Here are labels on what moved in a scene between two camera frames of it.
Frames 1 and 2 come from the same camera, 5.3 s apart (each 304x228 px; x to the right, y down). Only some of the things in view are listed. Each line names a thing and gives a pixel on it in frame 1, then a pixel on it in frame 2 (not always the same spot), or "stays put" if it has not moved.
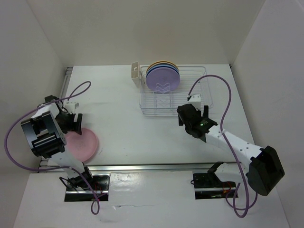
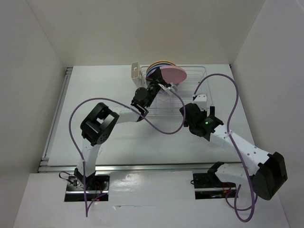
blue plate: x=165 y=66 stays put
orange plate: x=162 y=61 stays put
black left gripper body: x=66 y=121 → x=152 y=90
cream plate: x=162 y=62 stays put
